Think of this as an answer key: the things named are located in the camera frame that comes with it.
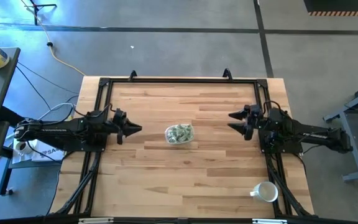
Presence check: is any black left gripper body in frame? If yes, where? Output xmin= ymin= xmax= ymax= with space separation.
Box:
xmin=112 ymin=108 xmax=127 ymax=146

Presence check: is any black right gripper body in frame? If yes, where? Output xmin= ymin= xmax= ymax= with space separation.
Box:
xmin=250 ymin=105 xmax=264 ymax=136

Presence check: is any clear plastic bin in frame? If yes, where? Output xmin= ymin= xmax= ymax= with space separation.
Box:
xmin=163 ymin=123 xmax=195 ymax=146

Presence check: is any white ceramic mug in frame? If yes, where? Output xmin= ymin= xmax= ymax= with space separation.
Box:
xmin=249 ymin=181 xmax=279 ymax=203

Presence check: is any white printed booklet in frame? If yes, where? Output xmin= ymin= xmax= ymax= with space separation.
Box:
xmin=31 ymin=146 xmax=67 ymax=162

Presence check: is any silver metal plate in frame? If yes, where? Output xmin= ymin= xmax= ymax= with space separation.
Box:
xmin=78 ymin=217 xmax=114 ymax=224
xmin=252 ymin=218 xmax=288 ymax=224

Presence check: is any low blue-legged side table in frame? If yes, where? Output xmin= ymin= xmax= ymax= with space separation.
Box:
xmin=0 ymin=130 xmax=70 ymax=197

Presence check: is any white cup with coffee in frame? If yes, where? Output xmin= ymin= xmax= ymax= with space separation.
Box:
xmin=13 ymin=141 xmax=28 ymax=156

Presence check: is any black desk support beam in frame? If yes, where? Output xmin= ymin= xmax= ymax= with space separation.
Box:
xmin=0 ymin=105 xmax=24 ymax=125

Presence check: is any black tripod stand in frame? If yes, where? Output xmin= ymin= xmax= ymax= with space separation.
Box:
xmin=26 ymin=0 xmax=58 ymax=26

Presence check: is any black mat with hazard stripes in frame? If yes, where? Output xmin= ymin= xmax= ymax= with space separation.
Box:
xmin=303 ymin=0 xmax=358 ymax=17

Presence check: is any thin white cable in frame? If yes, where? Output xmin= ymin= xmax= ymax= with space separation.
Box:
xmin=37 ymin=102 xmax=74 ymax=121

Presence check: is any black aluminium table frame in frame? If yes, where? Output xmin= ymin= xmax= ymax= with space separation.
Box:
xmin=47 ymin=68 xmax=315 ymax=224

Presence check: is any yellow floor cable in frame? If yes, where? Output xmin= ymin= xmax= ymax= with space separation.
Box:
xmin=19 ymin=0 xmax=87 ymax=77

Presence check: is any thin black cable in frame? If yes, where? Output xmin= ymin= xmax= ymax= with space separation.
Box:
xmin=15 ymin=65 xmax=52 ymax=110
xmin=16 ymin=61 xmax=80 ymax=95

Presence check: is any grey metal table frame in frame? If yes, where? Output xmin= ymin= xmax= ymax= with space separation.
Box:
xmin=323 ymin=78 xmax=358 ymax=183

